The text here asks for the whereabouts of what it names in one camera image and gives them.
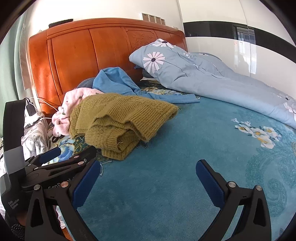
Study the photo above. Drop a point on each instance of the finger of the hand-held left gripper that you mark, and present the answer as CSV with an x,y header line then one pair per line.
x,y
76,160
49,154

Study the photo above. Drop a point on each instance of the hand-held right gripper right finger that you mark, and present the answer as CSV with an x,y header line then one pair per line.
x,y
209,183

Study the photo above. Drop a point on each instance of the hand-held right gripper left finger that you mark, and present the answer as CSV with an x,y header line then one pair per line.
x,y
86,185

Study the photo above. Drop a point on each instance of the olive knitted sweater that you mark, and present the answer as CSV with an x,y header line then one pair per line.
x,y
120,111

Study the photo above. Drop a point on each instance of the person's left hand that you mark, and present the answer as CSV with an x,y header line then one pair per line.
x,y
16,228

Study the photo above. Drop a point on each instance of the grey patterned cloth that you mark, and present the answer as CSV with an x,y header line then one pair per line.
x,y
34,136

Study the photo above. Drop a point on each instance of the black charger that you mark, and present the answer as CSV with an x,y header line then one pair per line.
x,y
30,109

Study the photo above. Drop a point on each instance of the pink dotted garment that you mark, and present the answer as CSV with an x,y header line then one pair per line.
x,y
62,113

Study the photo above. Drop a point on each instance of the teal floral bed blanket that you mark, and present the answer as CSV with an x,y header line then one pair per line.
x,y
173,150

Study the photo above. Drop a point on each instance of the green curtain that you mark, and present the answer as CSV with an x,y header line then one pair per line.
x,y
9,69

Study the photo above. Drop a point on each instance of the grey pillow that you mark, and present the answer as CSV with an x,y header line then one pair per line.
x,y
86,82

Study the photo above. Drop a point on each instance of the blue garment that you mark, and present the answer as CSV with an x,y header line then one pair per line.
x,y
115,78

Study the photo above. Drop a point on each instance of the orange wooden headboard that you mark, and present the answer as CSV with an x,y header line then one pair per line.
x,y
69,58

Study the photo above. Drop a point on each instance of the light blue floral quilt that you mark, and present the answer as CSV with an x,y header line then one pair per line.
x,y
196,76

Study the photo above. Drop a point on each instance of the white glossy wardrobe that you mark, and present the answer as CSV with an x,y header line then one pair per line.
x,y
208,53

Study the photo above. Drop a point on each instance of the wall switch panel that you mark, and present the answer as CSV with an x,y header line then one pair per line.
x,y
153,18

